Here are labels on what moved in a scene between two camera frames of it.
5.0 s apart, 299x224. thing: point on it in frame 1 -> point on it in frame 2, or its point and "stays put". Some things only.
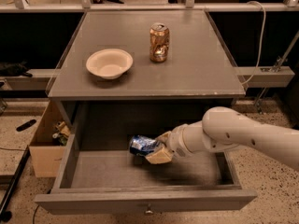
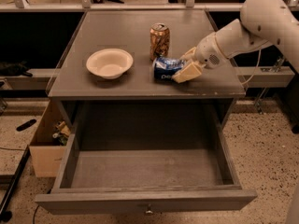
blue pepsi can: x=142 y=146 -> x=165 y=68
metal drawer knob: x=149 y=209 stays put
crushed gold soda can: x=159 y=42 stays put
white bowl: x=109 y=63 stays put
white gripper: x=176 y=144 -> x=206 y=51
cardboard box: x=51 y=140 stays put
